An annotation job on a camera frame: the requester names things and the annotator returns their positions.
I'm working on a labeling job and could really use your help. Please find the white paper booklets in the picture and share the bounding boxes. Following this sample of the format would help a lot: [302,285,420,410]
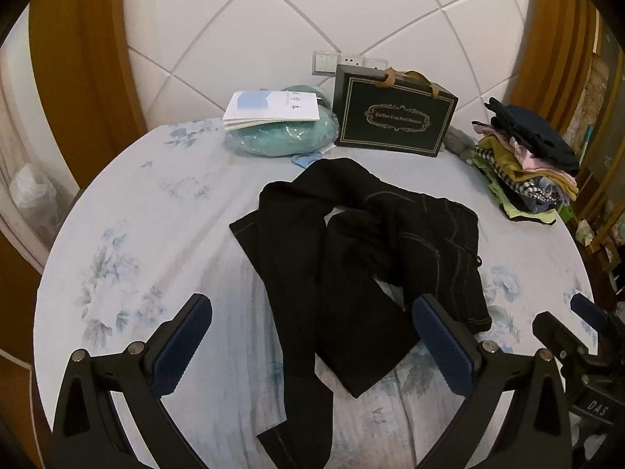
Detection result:
[223,90,320,130]

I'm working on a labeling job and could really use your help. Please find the white plastic bag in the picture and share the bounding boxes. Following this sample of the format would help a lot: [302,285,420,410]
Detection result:
[9,163,58,227]

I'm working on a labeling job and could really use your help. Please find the teal bagged pillow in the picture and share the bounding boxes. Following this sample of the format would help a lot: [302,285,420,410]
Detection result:
[223,85,339,157]

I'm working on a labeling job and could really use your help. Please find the white wall socket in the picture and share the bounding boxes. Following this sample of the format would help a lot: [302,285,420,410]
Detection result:
[363,56,389,71]

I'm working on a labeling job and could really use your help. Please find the floral white bed sheet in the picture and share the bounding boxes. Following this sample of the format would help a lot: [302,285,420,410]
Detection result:
[34,121,598,468]

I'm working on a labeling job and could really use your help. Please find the white wall switch panel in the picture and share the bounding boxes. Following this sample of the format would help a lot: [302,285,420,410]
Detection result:
[311,51,340,76]

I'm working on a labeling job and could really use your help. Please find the black jeans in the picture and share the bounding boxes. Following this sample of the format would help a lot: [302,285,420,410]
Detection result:
[231,158,491,468]

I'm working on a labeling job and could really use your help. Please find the black gift box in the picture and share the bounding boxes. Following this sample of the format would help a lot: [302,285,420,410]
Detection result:
[333,64,458,157]

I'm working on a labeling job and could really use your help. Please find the grey plush toy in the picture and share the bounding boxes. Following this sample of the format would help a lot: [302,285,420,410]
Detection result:
[443,125,477,161]

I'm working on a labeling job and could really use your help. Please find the stack of folded clothes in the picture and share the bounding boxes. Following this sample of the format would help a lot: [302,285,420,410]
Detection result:
[471,97,579,226]

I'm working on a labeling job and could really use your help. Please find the blue plastic hanger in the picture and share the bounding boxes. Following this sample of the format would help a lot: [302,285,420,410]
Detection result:
[291,150,323,170]

